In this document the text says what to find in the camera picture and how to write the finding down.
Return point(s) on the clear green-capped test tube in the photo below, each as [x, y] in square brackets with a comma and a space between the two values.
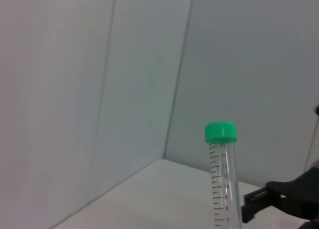
[220, 132]

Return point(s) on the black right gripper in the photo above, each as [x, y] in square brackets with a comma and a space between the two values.
[304, 191]

